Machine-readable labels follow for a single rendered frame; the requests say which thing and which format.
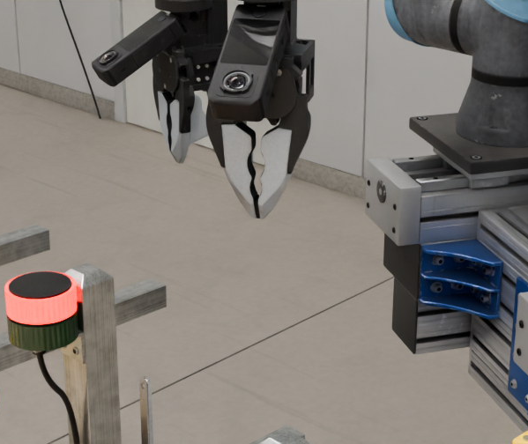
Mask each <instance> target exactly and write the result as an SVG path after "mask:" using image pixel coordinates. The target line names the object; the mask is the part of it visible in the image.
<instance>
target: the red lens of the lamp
mask: <svg viewBox="0 0 528 444"><path fill-rule="evenodd" d="M62 274H63V273H62ZM64 275H66V274H64ZM66 276H67V277H69V278H70V279H71V282H72V287H71V288H70V290H69V291H67V292H65V293H63V294H61V295H58V296H55V297H52V298H47V299H40V300H30V299H23V298H20V297H17V296H15V295H13V294H11V293H10V292H9V290H8V286H9V283H10V282H11V281H12V280H13V279H14V278H13V279H11V280H10V281H9V282H8V283H7V284H6V285H5V287H4V292H5V303H6V313H7V315H8V316H9V317H10V318H11V319H12V320H13V321H15V322H21V323H25V324H49V323H53V322H60V321H62V320H64V319H66V318H68V317H70V316H72V315H73V314H74V313H75V312H76V311H77V308H78V305H77V291H76V282H75V280H74V278H72V277H70V276H69V275H66ZM18 277H19V276H18ZM15 278H17V277H15Z"/></svg>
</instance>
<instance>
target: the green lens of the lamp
mask: <svg viewBox="0 0 528 444"><path fill-rule="evenodd" d="M7 324H8V335H9V341H10V343H11V344H13V345H14V346H16V347H18V348H19V349H23V350H27V351H35V352H42V351H50V350H55V349H59V348H62V347H64V346H66V345H68V344H71V343H72V342H74V341H75V340H76V339H77V337H78V309H77V311H76V312H75V313H74V315H73V316H72V317H71V318H70V319H68V320H66V321H65V322H61V323H58V324H55V325H50V326H44V327H30V326H25V325H21V324H17V323H15V322H14V321H13V320H12V319H11V318H10V317H9V316H8V315H7Z"/></svg>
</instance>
